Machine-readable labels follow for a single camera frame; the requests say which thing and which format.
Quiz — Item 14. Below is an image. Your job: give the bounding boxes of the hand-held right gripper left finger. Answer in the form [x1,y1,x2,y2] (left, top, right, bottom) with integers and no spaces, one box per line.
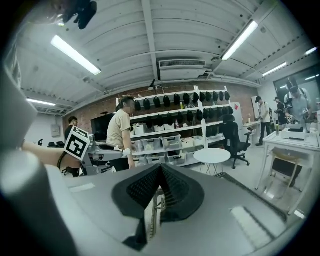
[111,163,161,252]

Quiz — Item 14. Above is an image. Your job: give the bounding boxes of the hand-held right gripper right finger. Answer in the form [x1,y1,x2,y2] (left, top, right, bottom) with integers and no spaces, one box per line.
[159,163,206,224]

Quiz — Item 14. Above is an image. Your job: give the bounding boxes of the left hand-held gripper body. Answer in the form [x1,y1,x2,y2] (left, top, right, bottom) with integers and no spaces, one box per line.
[63,125,118,177]

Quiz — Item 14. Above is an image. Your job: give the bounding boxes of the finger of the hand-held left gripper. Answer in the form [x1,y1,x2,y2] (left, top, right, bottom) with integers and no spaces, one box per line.
[96,142,125,159]

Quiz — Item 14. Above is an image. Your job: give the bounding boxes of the person's left forearm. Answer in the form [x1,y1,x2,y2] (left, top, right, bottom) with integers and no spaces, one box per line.
[20,141,82,174]

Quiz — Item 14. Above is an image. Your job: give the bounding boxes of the black wrist band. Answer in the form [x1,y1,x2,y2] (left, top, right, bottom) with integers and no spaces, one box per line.
[56,151,69,172]

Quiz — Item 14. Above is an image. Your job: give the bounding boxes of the round white side table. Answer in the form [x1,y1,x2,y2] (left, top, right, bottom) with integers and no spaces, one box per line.
[193,147,232,176]

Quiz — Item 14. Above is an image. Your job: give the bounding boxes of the row of clear storage bins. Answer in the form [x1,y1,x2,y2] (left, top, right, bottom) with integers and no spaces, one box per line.
[130,133,188,167]

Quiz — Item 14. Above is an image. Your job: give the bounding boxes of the white metal shelving unit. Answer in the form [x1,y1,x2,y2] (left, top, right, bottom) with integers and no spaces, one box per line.
[115,85,232,168]

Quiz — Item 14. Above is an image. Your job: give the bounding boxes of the black office chair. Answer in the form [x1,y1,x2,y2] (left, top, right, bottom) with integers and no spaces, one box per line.
[219,113,252,170]

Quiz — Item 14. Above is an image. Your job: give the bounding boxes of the rows of black caps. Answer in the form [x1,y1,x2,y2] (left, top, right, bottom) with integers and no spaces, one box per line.
[133,90,235,129]

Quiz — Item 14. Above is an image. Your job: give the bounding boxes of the white cabinet with red sticker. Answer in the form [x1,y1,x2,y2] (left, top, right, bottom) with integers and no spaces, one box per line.
[229,101,245,141]

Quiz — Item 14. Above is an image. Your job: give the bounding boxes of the white desk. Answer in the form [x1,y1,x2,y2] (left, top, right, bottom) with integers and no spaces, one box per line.
[242,120,262,146]

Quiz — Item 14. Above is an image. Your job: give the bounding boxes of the white ceiling air conditioner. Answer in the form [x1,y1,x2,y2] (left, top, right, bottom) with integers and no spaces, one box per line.
[157,59,210,82]

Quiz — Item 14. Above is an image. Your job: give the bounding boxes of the wooden chair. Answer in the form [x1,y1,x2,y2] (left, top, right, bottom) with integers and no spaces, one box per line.
[264,146,309,196]

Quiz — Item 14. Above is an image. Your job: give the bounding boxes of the white square table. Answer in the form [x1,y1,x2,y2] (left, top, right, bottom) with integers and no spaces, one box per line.
[254,129,320,216]

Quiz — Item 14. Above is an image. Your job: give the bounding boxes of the white box device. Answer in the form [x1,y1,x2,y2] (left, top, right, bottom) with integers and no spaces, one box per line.
[280,126,308,142]

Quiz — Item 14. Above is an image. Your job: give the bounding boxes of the dark window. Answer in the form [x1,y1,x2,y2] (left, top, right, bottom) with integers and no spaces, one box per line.
[273,65,320,127]

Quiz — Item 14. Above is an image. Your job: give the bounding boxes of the black wall screen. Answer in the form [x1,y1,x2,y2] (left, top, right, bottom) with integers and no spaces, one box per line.
[90,115,118,142]

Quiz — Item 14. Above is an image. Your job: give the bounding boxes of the black head-worn camera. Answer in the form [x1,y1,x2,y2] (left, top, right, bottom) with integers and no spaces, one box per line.
[62,0,98,31]

